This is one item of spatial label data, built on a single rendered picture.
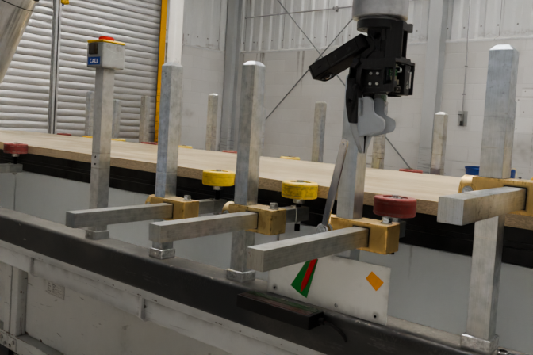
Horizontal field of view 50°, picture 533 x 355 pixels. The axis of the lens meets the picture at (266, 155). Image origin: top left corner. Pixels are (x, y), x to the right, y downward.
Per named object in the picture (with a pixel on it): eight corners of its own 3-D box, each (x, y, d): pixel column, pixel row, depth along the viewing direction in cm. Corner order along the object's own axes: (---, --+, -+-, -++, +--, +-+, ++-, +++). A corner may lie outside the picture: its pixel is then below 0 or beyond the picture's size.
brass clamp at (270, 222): (268, 236, 113) (270, 211, 113) (218, 225, 122) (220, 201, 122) (287, 233, 118) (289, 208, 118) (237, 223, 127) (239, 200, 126)
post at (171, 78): (160, 267, 135) (171, 61, 133) (151, 264, 137) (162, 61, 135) (172, 265, 138) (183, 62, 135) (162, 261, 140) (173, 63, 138)
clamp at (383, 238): (385, 255, 98) (387, 226, 98) (319, 242, 107) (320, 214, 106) (400, 251, 103) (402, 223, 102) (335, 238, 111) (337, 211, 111)
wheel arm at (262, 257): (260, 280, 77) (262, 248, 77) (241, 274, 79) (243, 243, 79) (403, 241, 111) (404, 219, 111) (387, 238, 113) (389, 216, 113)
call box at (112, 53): (101, 69, 146) (103, 38, 146) (86, 70, 151) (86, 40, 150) (124, 72, 152) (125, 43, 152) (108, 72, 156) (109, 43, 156)
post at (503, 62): (486, 358, 88) (513, 43, 86) (464, 351, 91) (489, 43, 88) (493, 352, 91) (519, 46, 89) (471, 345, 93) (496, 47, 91)
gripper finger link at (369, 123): (379, 155, 90) (383, 96, 89) (346, 152, 93) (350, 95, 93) (388, 155, 92) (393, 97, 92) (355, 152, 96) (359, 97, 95)
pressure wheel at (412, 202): (400, 261, 106) (405, 198, 105) (362, 253, 111) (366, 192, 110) (419, 254, 112) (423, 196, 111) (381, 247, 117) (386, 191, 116)
